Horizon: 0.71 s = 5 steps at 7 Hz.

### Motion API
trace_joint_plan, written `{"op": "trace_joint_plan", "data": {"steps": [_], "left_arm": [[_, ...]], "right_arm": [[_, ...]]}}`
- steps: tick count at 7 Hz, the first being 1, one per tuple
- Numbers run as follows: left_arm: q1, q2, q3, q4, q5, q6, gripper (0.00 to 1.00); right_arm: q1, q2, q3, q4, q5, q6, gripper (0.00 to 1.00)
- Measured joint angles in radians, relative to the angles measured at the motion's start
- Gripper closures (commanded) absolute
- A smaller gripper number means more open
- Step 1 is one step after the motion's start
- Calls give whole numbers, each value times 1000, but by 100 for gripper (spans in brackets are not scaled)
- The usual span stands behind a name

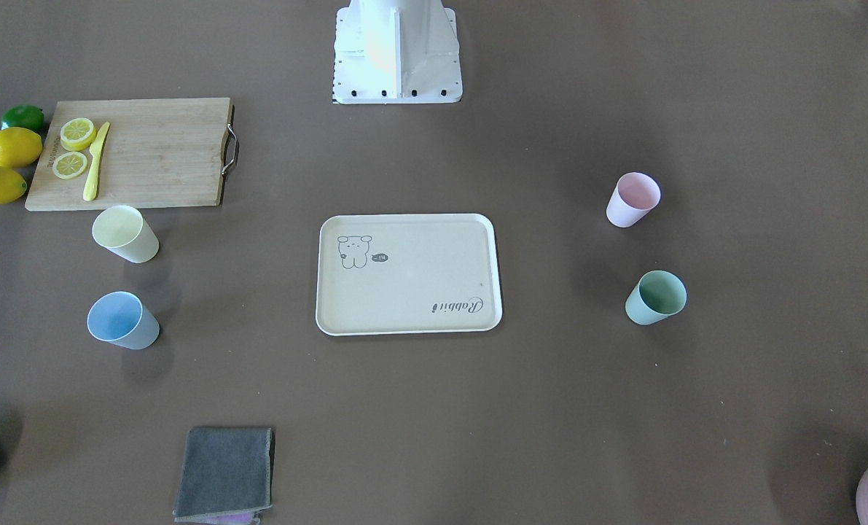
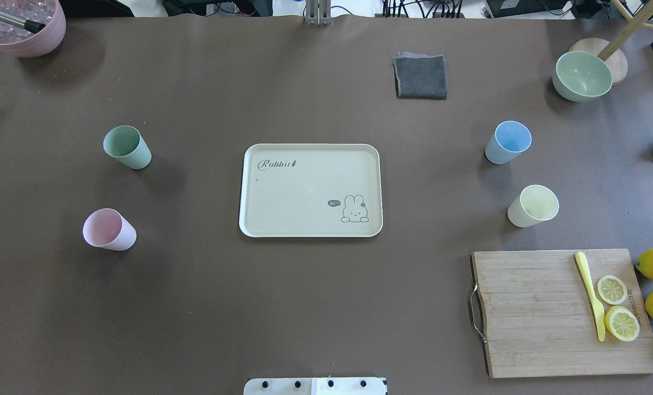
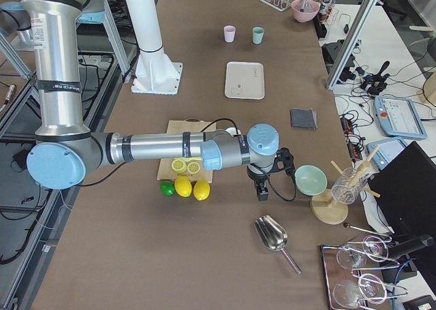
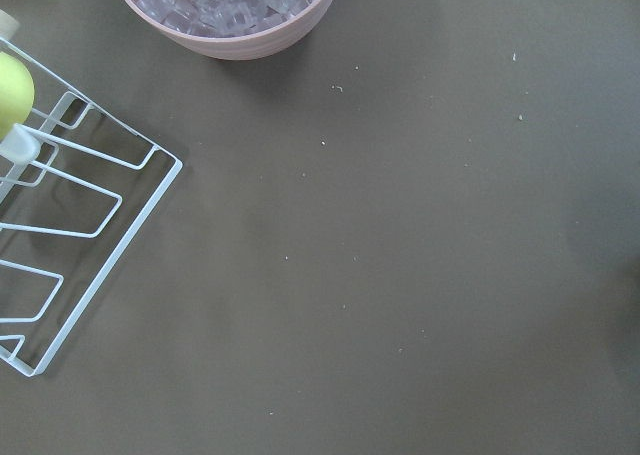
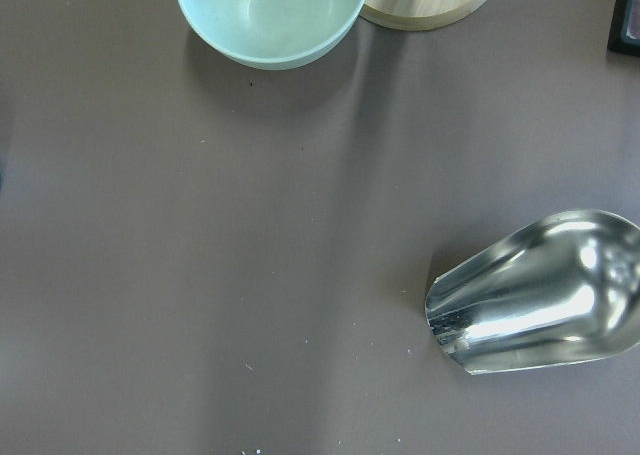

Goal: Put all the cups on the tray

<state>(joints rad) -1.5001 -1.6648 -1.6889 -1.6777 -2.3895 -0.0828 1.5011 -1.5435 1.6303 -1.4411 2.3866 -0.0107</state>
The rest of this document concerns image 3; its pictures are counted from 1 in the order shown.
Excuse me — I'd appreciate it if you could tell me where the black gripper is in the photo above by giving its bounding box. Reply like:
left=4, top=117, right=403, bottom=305
left=247, top=147, right=294, bottom=202

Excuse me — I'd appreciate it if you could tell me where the pink cup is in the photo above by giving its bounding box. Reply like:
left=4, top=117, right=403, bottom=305
left=223, top=25, right=236, bottom=43

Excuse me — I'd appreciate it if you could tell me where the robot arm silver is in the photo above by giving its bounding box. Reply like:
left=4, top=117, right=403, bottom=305
left=20, top=0, right=295, bottom=201

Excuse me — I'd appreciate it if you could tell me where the cream rectangular tray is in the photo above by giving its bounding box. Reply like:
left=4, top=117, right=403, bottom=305
left=224, top=61, right=265, bottom=100

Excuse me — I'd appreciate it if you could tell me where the metal glass rack tray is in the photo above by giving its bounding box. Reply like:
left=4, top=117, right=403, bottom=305
left=321, top=245, right=408, bottom=309

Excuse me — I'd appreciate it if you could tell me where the metal scoop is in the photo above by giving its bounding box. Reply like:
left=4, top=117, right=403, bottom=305
left=254, top=215, right=302, bottom=275

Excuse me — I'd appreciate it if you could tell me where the light green bowl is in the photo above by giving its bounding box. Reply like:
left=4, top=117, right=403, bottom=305
left=295, top=165, right=328, bottom=196

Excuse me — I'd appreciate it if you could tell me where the yellow lemon right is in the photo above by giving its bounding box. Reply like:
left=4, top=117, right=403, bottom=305
left=193, top=179, right=211, bottom=201

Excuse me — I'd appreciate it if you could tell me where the yellow lemon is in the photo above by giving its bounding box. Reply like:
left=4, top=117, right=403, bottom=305
left=193, top=179, right=211, bottom=201
left=174, top=176, right=193, bottom=198

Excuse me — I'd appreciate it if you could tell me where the wooden cup stand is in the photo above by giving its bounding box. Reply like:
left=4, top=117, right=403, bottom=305
left=310, top=146, right=380, bottom=225

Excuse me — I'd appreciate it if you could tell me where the lemon slice right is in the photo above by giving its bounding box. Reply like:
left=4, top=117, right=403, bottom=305
left=187, top=161, right=201, bottom=175

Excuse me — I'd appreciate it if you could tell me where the lemon slice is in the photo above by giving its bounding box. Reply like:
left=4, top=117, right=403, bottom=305
left=171, top=159, right=187, bottom=174
left=187, top=161, right=201, bottom=175

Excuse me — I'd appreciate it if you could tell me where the yellow lemon left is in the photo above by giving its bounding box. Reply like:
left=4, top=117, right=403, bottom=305
left=174, top=176, right=193, bottom=198

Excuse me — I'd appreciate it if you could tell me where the grey folded cloth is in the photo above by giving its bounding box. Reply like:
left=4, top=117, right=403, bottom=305
left=290, top=108, right=317, bottom=130

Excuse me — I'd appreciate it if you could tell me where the clear glass on stand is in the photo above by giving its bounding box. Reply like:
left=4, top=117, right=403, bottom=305
left=332, top=168, right=369, bottom=204

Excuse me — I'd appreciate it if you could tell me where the lemon slice left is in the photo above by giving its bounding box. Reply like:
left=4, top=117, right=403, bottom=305
left=171, top=159, right=187, bottom=174

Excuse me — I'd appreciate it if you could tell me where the small metal spoon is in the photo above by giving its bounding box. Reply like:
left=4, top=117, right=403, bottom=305
left=343, top=222, right=391, bottom=240

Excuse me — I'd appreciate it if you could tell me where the green lime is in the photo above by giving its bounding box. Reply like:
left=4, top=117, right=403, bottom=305
left=159, top=181, right=176, bottom=196

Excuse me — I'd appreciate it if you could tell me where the wooden cutting board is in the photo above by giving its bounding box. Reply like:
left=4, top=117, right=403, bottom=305
left=157, top=120, right=213, bottom=183

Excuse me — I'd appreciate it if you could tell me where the wine glass upper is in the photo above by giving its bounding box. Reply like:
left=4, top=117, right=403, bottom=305
left=337, top=235, right=389, bottom=270

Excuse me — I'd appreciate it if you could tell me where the wine glass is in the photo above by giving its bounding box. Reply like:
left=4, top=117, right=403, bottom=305
left=337, top=235, right=389, bottom=270
left=332, top=273, right=387, bottom=309

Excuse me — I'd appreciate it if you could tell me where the teach pendant lower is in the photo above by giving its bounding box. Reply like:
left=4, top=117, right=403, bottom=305
left=367, top=136, right=407, bottom=170

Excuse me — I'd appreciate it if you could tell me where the teach pendant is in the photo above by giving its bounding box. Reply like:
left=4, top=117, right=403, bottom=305
left=367, top=136, right=407, bottom=170
left=374, top=95, right=428, bottom=140

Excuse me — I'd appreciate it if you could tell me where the wine glass lower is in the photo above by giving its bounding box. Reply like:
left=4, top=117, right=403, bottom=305
left=332, top=273, right=387, bottom=309

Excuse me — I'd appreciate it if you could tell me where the black laptop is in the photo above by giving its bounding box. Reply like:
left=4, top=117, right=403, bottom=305
left=369, top=142, right=435, bottom=237

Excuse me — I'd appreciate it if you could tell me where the teach pendant upper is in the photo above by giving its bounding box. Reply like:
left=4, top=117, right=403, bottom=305
left=374, top=95, right=428, bottom=140

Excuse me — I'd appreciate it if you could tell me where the green cup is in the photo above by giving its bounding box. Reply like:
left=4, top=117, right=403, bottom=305
left=252, top=27, right=264, bottom=45

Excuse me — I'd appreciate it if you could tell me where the pink mixing bowl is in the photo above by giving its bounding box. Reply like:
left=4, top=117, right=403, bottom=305
left=291, top=0, right=320, bottom=22

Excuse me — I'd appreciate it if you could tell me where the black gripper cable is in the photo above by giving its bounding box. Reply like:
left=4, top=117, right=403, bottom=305
left=258, top=153, right=298, bottom=202

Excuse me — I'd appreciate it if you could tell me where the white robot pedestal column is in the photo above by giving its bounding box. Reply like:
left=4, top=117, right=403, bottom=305
left=126, top=0, right=183, bottom=95

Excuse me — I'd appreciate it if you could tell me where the aluminium frame post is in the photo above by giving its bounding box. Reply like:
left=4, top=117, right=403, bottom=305
left=326, top=0, right=377, bottom=91

